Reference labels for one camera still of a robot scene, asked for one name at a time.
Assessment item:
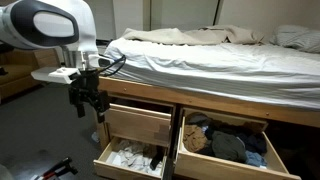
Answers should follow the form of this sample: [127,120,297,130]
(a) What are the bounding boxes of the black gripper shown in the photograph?
[68,69,110,123]

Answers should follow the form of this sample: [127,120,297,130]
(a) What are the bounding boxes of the wooden drawer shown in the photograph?
[94,137,166,180]
[174,107,301,180]
[106,104,173,147]

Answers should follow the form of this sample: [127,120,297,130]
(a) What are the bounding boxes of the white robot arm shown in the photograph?
[0,0,110,123]

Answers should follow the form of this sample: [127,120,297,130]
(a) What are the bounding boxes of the black object in drawer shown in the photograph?
[150,146,164,170]

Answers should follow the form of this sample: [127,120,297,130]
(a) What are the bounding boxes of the white crumpled clothes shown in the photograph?
[106,139,163,176]

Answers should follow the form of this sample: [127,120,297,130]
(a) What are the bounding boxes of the red and black tool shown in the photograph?
[30,157,78,180]

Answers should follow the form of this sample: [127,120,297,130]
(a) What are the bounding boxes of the wooden side furniture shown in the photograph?
[0,49,59,99]

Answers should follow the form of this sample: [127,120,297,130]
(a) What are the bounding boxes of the brown folded garment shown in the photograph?
[183,125,207,152]

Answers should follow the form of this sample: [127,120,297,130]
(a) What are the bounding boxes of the dark grey garment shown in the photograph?
[212,131,247,163]

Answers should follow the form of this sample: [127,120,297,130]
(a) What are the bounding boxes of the beige blanket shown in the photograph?
[122,25,264,45]

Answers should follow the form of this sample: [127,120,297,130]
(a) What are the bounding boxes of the dark navy garment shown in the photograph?
[237,133,267,154]

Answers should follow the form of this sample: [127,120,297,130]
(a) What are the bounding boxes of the blue garment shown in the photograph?
[245,151,267,167]

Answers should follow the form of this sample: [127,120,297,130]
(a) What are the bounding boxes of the white mattress with sheet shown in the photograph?
[104,38,320,109]

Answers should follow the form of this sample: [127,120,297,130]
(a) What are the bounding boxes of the grey striped pillow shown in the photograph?
[269,25,320,53]

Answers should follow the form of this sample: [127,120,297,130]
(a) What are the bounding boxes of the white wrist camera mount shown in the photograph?
[31,67,80,84]

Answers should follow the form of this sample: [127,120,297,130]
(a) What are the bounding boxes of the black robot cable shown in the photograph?
[96,54,127,78]

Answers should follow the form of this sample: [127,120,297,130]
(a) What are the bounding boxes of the wooden bed frame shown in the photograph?
[97,77,320,180]

